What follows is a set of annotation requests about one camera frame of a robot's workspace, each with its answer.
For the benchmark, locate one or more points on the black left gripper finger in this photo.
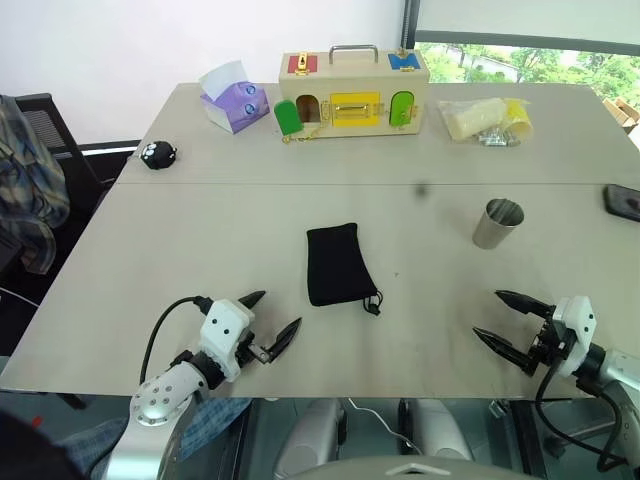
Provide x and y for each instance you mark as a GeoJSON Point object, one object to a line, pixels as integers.
{"type": "Point", "coordinates": [285, 340]}
{"type": "Point", "coordinates": [253, 299]}

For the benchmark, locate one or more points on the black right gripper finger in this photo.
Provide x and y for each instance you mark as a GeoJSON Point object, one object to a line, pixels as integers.
{"type": "Point", "coordinates": [525, 303]}
{"type": "Point", "coordinates": [500, 345]}

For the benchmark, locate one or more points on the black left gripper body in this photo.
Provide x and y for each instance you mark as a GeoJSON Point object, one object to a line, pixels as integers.
{"type": "Point", "coordinates": [250, 351]}

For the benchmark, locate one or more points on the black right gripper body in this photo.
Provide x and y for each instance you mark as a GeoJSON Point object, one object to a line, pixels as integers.
{"type": "Point", "coordinates": [547, 342]}

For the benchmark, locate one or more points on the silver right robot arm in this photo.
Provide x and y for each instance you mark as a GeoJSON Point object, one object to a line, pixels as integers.
{"type": "Point", "coordinates": [620, 367]}

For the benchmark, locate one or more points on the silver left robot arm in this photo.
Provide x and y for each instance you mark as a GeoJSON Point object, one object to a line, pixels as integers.
{"type": "Point", "coordinates": [160, 395]}

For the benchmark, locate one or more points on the clear bag of pale foam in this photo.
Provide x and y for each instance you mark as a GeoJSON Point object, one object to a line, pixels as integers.
{"type": "Point", "coordinates": [472, 119]}

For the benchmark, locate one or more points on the blue patterned cloth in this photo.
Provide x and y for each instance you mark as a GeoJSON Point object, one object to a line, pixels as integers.
{"type": "Point", "coordinates": [215, 420]}

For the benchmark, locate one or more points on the stainless steel cup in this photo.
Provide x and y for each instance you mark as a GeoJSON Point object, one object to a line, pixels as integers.
{"type": "Point", "coordinates": [495, 227]}

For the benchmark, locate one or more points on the silver left robot leg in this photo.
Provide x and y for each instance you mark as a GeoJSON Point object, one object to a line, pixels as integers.
{"type": "Point", "coordinates": [312, 437]}

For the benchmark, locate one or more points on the silver robot leg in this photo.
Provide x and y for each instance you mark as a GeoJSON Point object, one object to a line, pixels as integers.
{"type": "Point", "coordinates": [440, 430]}
{"type": "Point", "coordinates": [312, 437]}

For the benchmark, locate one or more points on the silver right robot leg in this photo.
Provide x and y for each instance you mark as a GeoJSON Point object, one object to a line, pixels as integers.
{"type": "Point", "coordinates": [440, 430]}

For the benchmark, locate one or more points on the black phone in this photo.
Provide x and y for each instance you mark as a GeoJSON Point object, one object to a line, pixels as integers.
{"type": "Point", "coordinates": [622, 202]}

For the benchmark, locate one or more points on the grey robot torso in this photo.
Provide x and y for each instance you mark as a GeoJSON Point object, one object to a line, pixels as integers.
{"type": "Point", "coordinates": [415, 470]}

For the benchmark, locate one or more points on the black round toy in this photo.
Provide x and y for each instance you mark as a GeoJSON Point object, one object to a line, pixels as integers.
{"type": "Point", "coordinates": [157, 155]}

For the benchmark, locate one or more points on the yellow plastic item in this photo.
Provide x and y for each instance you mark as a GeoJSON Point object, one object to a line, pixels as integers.
{"type": "Point", "coordinates": [520, 117]}

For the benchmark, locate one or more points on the purple tissue box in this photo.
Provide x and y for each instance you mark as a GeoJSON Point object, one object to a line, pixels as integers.
{"type": "Point", "coordinates": [235, 105]}

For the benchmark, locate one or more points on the cardboard box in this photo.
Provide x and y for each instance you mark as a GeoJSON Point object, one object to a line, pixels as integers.
{"type": "Point", "coordinates": [624, 114]}

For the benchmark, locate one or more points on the black office chair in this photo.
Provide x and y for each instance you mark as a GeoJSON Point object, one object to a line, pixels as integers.
{"type": "Point", "coordinates": [75, 165]}

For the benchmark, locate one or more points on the wooden lock box toy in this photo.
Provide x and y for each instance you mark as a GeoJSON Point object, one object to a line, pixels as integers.
{"type": "Point", "coordinates": [350, 92]}

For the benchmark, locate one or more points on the plaid shirt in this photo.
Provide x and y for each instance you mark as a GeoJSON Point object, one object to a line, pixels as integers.
{"type": "Point", "coordinates": [27, 185]}

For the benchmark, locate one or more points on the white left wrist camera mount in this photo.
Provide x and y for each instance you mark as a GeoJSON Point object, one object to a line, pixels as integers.
{"type": "Point", "coordinates": [225, 325]}

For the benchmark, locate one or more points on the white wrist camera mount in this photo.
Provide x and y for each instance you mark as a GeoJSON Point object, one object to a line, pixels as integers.
{"type": "Point", "coordinates": [225, 325]}
{"type": "Point", "coordinates": [580, 320]}

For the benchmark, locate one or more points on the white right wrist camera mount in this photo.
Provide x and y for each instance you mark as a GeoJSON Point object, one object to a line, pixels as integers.
{"type": "Point", "coordinates": [580, 320]}

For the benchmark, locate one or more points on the dark window frame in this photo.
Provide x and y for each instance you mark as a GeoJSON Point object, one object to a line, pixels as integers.
{"type": "Point", "coordinates": [525, 42]}

